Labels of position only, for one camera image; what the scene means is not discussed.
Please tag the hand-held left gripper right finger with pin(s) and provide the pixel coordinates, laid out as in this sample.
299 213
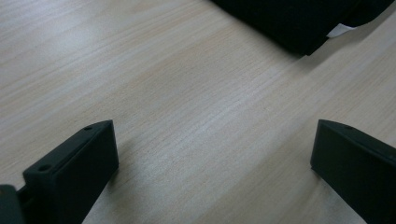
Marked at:
358 168

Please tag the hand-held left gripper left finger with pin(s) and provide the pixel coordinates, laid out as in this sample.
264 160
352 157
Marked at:
71 174

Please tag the black garment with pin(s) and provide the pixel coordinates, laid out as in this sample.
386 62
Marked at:
295 18

